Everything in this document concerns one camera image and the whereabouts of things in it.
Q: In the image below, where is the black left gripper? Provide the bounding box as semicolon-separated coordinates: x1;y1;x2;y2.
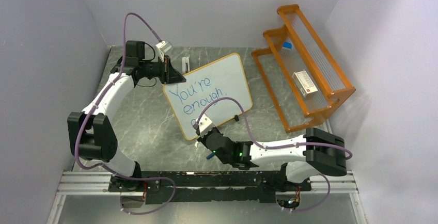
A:
139;55;186;85

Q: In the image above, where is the yellow-framed whiteboard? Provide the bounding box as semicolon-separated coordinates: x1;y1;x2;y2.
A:
163;53;253;140

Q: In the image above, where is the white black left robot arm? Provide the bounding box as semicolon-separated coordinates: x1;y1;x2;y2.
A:
67;40;186;191

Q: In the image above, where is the white whiteboard eraser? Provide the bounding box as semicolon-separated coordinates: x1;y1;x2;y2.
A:
182;56;191;74

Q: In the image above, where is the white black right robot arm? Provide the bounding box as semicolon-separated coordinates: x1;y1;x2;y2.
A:
197;127;352;190

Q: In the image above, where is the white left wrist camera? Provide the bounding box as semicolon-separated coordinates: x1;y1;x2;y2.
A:
155;41;172;61

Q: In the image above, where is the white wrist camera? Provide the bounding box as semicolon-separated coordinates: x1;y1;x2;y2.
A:
155;41;172;61
194;114;215;137

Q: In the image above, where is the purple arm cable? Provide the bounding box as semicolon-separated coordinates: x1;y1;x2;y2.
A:
194;97;353;214
73;12;177;216

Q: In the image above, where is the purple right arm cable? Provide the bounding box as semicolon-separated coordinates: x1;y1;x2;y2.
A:
194;97;353;214

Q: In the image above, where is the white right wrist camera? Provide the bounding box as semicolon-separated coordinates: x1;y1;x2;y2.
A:
194;114;215;137

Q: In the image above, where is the white red box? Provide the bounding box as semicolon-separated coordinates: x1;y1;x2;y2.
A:
292;70;318;97

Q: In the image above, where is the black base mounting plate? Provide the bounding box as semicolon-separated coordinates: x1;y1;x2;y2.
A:
107;170;311;204

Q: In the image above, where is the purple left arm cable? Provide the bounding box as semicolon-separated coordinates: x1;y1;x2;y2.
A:
73;12;177;216

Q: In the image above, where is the blue-capped item on shelf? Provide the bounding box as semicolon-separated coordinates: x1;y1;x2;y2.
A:
282;42;293;50

